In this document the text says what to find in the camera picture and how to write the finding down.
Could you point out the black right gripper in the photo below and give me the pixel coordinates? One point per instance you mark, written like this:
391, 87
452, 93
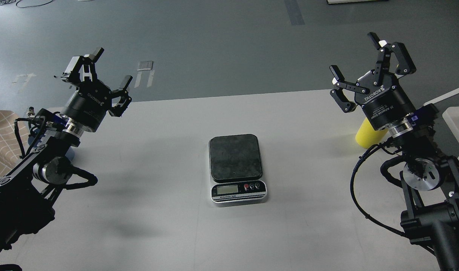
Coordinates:
379, 93

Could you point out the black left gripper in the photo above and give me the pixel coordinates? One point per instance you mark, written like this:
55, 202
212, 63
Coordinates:
90, 102

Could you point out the yellow squeeze seasoning bottle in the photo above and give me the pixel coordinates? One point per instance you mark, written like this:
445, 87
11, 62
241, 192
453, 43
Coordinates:
366, 136

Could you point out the blue ribbed plastic cup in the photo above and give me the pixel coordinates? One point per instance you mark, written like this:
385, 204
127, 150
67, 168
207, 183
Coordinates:
70, 153

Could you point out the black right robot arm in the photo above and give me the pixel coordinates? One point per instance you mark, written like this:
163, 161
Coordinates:
428, 178

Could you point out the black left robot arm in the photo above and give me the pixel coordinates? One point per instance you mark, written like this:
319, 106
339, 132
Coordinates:
29, 191

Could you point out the black digital kitchen scale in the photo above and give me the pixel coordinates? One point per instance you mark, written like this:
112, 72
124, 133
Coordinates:
236, 170

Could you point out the beige checkered cloth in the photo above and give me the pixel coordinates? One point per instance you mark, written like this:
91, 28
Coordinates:
9, 148

